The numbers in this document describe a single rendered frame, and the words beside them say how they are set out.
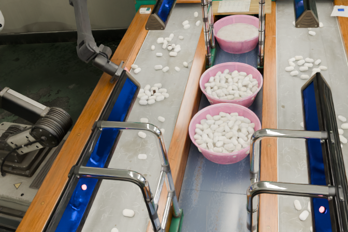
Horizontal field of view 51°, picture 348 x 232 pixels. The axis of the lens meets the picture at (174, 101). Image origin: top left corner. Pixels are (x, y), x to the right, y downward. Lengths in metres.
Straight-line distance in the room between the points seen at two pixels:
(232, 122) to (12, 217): 1.11
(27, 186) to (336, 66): 1.47
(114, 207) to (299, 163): 0.63
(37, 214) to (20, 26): 2.80
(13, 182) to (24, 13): 2.23
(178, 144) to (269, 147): 0.32
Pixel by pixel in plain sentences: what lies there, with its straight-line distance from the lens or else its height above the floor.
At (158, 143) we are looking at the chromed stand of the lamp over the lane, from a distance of 0.95.
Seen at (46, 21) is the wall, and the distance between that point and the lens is 3.75.
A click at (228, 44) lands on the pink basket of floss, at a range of 1.88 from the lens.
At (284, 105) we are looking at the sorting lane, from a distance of 1.52.
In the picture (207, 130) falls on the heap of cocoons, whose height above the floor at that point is 0.74.
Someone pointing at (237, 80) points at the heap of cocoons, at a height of 0.73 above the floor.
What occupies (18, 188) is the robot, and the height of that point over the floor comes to 0.47.
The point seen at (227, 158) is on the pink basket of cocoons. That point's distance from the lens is 1.34.
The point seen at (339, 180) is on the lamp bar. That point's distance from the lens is 0.85.
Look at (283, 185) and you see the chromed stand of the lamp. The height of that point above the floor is 1.12.
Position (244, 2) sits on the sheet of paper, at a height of 0.78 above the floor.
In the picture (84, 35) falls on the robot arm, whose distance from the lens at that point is 1.68.
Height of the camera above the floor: 1.75
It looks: 40 degrees down
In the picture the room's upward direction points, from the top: 10 degrees counter-clockwise
